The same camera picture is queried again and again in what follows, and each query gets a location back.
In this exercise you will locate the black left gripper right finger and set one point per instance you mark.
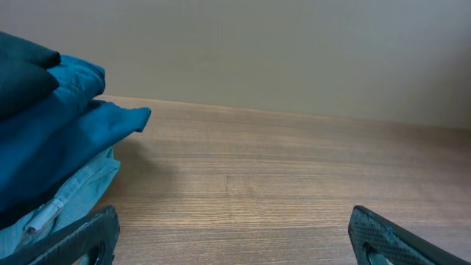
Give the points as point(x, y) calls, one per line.
point(376, 240)

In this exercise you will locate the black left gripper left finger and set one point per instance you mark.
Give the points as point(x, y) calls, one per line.
point(94, 236)

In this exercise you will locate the light grey-blue folded garment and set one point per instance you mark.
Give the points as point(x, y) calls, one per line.
point(73, 200)

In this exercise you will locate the dark blue folded garment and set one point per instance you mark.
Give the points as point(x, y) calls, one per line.
point(49, 141)

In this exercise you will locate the black folded garment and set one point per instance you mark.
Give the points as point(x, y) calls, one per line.
point(25, 79)

